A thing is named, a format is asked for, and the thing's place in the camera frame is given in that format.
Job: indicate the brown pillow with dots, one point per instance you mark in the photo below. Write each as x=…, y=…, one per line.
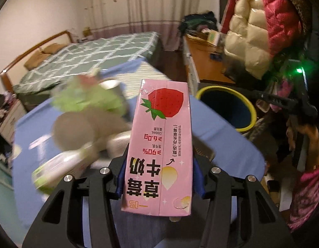
x=53, y=48
x=33, y=60

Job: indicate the yellow tissue box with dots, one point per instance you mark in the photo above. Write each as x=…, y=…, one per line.
x=87, y=31

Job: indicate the pile of dark clothes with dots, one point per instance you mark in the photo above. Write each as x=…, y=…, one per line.
x=198, y=22

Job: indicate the small white carton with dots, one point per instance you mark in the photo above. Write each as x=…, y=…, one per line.
x=56, y=171

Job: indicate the pink strawberry milk carton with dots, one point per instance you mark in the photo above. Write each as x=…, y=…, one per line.
x=159, y=134

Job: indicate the green checked duvet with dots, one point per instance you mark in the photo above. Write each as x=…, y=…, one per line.
x=97, y=54

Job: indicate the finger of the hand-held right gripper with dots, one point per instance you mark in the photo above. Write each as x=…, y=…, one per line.
x=275, y=99

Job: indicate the cream puffer jacket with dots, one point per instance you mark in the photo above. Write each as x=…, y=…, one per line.
x=247, y=36

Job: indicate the green box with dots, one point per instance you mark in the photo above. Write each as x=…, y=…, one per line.
x=213, y=37

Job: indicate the black television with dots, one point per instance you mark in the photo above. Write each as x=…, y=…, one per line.
x=224, y=5

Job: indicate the beige and mauve curtain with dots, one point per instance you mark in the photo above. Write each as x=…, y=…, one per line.
x=149, y=5

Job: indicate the wooden bed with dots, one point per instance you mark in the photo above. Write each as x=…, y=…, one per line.
x=17, y=62

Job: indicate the dark clothes heap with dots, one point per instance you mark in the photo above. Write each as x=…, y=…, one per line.
x=0, y=108

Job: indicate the yellow-rimmed trash bin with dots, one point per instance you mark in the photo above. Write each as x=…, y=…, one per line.
x=226, y=108

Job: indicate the red puffer jacket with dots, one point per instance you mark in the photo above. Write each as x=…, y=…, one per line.
x=278, y=15

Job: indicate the person's right hand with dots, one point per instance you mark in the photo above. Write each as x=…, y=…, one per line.
x=312, y=140

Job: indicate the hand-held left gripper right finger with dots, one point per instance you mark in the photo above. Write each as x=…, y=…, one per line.
x=200, y=180

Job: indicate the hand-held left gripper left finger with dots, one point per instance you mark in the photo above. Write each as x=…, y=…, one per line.
x=120, y=183

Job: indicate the grey-brown round object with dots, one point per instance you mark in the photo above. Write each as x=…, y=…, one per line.
x=74, y=130

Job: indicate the paper cup with strawberry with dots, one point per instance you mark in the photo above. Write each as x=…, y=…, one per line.
x=87, y=98

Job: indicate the person's right forearm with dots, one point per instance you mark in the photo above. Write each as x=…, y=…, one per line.
x=308, y=199

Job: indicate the wooden desk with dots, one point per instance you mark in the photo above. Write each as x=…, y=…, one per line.
x=206, y=62

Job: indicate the blue tablecloth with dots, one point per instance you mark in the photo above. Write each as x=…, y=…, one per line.
x=221, y=147

